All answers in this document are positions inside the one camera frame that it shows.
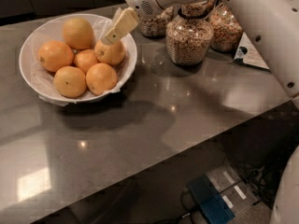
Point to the blue box on floor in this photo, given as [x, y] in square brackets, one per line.
[209, 202]

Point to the white bowl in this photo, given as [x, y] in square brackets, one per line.
[26, 59]

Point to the front right orange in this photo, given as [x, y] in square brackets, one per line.
[101, 77]

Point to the white paper bowl liner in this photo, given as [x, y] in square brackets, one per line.
[40, 81]

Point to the middle small orange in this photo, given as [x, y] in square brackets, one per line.
[85, 59]

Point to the glass jar with granola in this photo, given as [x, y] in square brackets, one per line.
[189, 35]

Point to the white allergen sign card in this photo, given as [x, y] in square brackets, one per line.
[247, 55]

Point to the front left orange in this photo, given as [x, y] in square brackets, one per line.
[70, 82]

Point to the grey floor device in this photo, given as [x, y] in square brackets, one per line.
[232, 189]

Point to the glass jar with cereal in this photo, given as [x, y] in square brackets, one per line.
[227, 31]

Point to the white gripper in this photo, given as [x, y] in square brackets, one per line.
[144, 9]

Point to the yellow-orange orange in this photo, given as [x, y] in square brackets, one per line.
[78, 33]

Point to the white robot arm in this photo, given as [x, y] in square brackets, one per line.
[272, 26]

